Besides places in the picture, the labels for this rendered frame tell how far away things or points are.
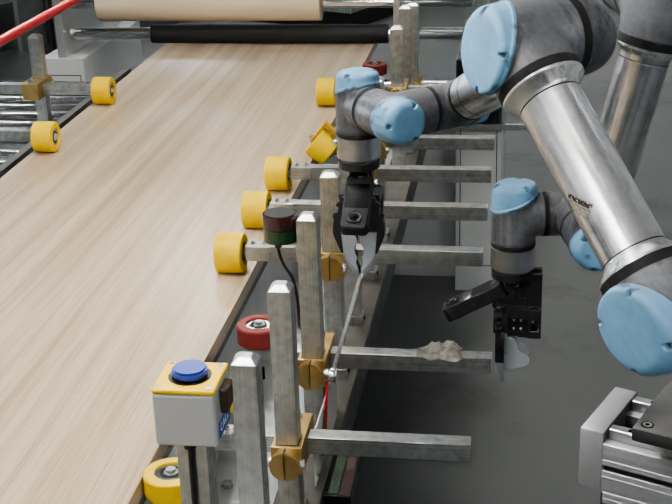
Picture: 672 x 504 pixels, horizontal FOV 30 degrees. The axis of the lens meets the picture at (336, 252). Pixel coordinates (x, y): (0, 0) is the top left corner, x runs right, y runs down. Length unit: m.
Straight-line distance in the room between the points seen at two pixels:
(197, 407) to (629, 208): 0.58
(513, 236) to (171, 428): 0.88
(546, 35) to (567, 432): 2.21
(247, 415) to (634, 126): 0.73
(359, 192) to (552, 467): 1.62
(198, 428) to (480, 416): 2.46
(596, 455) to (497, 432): 1.97
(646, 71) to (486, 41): 0.35
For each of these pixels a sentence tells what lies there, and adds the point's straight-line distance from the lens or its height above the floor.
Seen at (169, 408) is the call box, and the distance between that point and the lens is 1.38.
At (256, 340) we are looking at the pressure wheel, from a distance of 2.22.
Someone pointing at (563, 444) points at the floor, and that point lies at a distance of 3.67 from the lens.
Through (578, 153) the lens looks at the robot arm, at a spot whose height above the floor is 1.38.
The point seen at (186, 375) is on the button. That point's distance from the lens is 1.38.
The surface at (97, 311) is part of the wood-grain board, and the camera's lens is 2.37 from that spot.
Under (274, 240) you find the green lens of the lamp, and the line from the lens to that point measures 2.11.
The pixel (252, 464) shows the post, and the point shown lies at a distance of 1.72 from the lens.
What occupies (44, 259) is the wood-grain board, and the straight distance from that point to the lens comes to 2.65.
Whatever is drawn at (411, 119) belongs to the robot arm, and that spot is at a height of 1.31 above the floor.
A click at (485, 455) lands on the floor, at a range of 3.60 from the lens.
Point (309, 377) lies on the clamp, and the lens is 2.19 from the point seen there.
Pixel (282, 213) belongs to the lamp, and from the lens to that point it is 2.11.
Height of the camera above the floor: 1.85
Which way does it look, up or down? 22 degrees down
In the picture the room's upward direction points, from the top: 2 degrees counter-clockwise
